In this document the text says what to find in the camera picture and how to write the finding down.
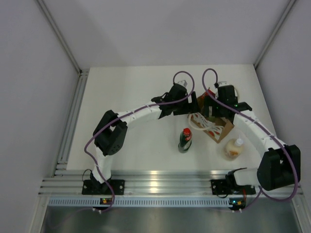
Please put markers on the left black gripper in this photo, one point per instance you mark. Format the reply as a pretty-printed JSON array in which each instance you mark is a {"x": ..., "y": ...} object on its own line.
[{"x": 190, "y": 108}]

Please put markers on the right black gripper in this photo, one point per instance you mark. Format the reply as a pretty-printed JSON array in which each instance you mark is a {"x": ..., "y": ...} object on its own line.
[{"x": 209, "y": 102}]

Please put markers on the burlap canvas bag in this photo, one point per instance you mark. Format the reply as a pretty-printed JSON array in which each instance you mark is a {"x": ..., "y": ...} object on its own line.
[{"x": 216, "y": 128}]

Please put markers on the dark sauce bottle red cap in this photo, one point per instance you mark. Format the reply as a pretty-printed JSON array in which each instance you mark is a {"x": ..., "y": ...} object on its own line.
[{"x": 185, "y": 140}]

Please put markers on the cream squeeze bottle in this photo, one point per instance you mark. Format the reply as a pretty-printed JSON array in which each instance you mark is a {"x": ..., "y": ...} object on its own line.
[{"x": 233, "y": 148}]

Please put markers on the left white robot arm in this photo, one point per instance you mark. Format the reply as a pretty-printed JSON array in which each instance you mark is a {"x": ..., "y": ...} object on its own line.
[{"x": 110, "y": 133}]

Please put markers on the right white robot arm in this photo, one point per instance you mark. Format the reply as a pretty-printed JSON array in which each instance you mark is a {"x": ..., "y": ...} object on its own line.
[{"x": 280, "y": 163}]

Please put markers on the oil bottle red cap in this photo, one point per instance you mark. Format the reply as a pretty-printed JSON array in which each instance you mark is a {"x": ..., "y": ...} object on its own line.
[{"x": 209, "y": 93}]

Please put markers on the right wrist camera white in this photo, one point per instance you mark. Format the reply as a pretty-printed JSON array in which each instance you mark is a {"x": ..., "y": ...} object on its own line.
[{"x": 222, "y": 84}]

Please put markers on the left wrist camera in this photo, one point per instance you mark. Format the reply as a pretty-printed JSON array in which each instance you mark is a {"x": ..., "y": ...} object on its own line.
[{"x": 182, "y": 83}]

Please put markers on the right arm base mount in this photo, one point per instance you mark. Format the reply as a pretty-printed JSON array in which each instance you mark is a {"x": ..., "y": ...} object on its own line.
[{"x": 220, "y": 188}]

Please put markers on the right aluminium frame post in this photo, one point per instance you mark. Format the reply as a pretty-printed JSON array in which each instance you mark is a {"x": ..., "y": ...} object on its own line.
[{"x": 289, "y": 6}]

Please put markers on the aluminium frame post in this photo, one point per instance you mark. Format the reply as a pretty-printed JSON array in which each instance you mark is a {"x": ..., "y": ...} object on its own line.
[
  {"x": 57, "y": 32},
  {"x": 289, "y": 6}
]

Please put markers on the left aluminium frame post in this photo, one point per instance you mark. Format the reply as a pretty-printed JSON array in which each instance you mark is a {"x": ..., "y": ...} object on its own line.
[{"x": 57, "y": 32}]

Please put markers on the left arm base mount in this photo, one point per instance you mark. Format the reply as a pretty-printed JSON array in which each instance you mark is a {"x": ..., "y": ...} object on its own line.
[{"x": 94, "y": 187}]

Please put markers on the aluminium rail frame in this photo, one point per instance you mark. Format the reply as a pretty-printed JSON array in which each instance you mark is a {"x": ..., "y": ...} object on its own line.
[{"x": 149, "y": 161}]

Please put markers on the slotted cable duct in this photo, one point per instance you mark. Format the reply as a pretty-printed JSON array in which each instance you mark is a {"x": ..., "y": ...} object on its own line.
[{"x": 142, "y": 202}]

